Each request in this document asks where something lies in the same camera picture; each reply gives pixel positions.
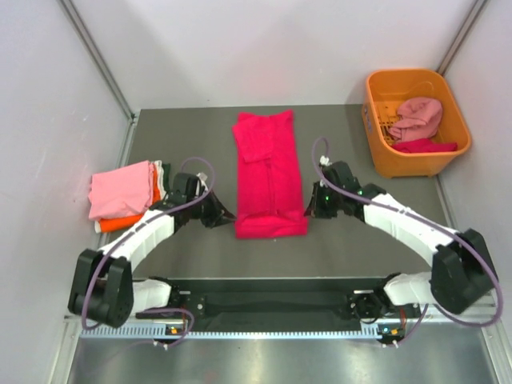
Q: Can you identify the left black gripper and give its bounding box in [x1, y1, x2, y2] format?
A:
[186, 187, 237, 229]

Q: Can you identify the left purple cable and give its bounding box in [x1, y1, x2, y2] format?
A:
[81, 156, 217, 349]

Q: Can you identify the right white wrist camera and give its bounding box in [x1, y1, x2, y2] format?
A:
[319, 156, 332, 167]

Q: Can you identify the grey slotted cable duct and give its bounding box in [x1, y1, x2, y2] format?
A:
[80, 323, 382, 340]

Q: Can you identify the magenta t-shirt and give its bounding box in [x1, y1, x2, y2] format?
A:
[232, 110, 308, 239]

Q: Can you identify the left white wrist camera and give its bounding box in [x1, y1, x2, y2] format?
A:
[196, 172, 209, 197]

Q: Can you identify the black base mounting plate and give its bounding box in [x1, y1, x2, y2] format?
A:
[135, 279, 425, 333]

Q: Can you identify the dusty pink shirt in basket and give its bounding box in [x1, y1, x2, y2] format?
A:
[387, 97, 443, 142]

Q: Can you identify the folded light pink t-shirt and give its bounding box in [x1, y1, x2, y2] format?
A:
[88, 161, 153, 221]

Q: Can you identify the magenta shirt in basket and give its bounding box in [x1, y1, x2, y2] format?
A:
[391, 138, 458, 154]

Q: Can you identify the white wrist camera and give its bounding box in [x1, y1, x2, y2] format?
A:
[196, 172, 209, 197]
[319, 156, 332, 167]

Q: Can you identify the orange plastic basket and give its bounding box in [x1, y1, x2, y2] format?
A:
[362, 69, 472, 178]

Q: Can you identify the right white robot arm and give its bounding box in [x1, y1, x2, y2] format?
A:
[305, 156, 499, 317]

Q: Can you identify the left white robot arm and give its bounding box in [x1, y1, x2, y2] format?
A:
[68, 172, 236, 330]

